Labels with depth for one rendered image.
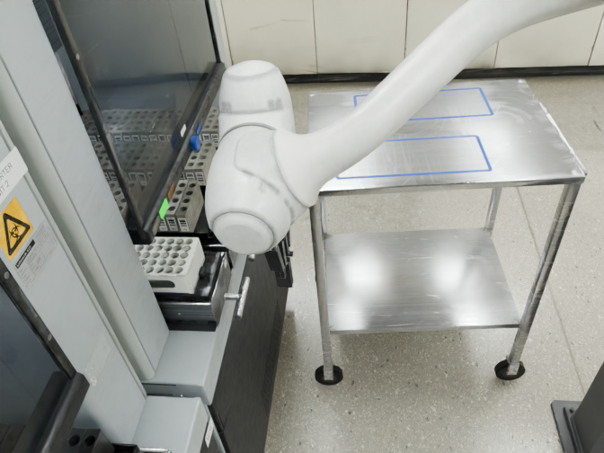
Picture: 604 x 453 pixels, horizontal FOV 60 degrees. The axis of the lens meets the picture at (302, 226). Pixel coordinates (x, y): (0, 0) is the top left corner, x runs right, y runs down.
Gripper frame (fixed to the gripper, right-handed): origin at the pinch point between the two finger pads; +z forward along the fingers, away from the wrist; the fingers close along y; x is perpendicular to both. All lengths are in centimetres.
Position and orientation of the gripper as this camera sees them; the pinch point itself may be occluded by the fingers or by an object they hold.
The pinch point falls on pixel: (283, 271)
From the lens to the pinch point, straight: 99.7
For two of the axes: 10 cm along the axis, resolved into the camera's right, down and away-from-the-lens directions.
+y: -1.7, 6.8, -7.1
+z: 0.9, 7.3, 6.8
